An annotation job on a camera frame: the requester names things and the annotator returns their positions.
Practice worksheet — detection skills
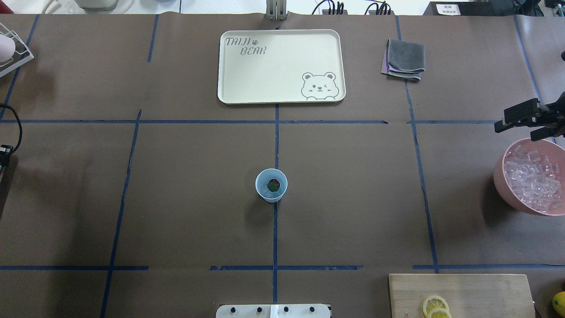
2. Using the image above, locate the pink cup on rack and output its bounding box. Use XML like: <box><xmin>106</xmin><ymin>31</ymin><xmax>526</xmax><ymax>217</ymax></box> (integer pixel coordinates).
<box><xmin>0</xmin><ymin>34</ymin><xmax>16</xmax><ymax>63</ymax></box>

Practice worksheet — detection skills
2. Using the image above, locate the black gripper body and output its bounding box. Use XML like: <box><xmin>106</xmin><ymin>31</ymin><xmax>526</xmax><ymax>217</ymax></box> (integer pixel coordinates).
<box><xmin>530</xmin><ymin>92</ymin><xmax>565</xmax><ymax>141</ymax></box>

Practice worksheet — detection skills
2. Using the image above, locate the grey folded cloth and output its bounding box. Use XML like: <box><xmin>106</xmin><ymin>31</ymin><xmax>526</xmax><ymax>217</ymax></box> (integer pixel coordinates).
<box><xmin>380</xmin><ymin>39</ymin><xmax>426</xmax><ymax>83</ymax></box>

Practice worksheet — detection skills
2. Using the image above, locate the aluminium frame post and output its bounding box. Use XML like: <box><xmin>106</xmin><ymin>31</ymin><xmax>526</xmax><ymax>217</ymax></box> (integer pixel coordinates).
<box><xmin>266</xmin><ymin>0</ymin><xmax>288</xmax><ymax>21</ymax></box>

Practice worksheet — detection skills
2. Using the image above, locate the cream steel toaster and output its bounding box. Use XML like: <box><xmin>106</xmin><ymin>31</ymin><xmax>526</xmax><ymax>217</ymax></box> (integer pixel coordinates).
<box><xmin>74</xmin><ymin>0</ymin><xmax>119</xmax><ymax>11</ymax></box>

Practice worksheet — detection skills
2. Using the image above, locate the lemon slices row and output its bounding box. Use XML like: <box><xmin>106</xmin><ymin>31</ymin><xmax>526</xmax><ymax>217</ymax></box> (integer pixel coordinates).
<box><xmin>422</xmin><ymin>295</ymin><xmax>452</xmax><ymax>318</ymax></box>

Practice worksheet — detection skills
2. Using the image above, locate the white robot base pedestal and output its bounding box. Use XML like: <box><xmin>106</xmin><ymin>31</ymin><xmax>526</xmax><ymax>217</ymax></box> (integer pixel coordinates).
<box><xmin>215</xmin><ymin>303</ymin><xmax>332</xmax><ymax>318</ymax></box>

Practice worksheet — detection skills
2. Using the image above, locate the wooden cutting board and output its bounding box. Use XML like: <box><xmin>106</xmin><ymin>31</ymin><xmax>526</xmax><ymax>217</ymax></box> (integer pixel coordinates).
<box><xmin>388</xmin><ymin>273</ymin><xmax>535</xmax><ymax>318</ymax></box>

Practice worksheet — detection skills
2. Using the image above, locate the white wire cup rack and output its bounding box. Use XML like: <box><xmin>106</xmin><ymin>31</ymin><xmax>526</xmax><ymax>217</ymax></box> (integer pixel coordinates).
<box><xmin>0</xmin><ymin>24</ymin><xmax>34</xmax><ymax>78</ymax></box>

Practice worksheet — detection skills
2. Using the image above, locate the cream bear tray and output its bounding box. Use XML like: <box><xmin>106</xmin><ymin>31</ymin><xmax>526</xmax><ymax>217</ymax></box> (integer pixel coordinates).
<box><xmin>217</xmin><ymin>30</ymin><xmax>347</xmax><ymax>105</ymax></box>

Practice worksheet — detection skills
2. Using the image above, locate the pink bowl of ice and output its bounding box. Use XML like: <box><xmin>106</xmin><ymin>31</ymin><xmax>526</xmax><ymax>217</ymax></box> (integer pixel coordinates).
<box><xmin>493</xmin><ymin>138</ymin><xmax>565</xmax><ymax>216</ymax></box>

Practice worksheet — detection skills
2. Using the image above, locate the light blue plastic cup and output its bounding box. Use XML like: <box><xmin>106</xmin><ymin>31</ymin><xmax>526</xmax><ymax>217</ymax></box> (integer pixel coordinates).
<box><xmin>255</xmin><ymin>168</ymin><xmax>288</xmax><ymax>203</ymax></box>

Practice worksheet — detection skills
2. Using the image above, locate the red strawberry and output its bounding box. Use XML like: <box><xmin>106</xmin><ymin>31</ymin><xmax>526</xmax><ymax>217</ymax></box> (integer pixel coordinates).
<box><xmin>266</xmin><ymin>178</ymin><xmax>281</xmax><ymax>193</ymax></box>

